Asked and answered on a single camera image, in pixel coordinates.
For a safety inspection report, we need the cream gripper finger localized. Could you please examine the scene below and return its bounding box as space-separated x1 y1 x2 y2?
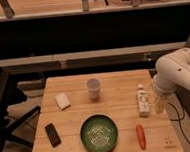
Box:
155 97 166 114

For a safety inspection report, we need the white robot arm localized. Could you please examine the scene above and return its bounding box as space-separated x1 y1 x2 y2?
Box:
151 47 190 113

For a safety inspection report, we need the orange carrot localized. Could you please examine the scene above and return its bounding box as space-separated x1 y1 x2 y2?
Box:
136 125 146 150

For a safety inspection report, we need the green bowl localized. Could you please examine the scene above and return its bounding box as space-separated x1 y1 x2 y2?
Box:
80 114 119 152

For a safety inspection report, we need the white sponge block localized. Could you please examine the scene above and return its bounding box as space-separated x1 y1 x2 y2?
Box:
54 92 71 110

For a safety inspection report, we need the black smartphone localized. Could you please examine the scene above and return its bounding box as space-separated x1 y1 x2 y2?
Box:
45 123 61 147

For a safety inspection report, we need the black office chair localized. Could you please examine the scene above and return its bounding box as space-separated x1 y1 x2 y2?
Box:
0 66 40 152

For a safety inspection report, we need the black cable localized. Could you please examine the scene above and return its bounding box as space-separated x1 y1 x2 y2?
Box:
166 100 190 152

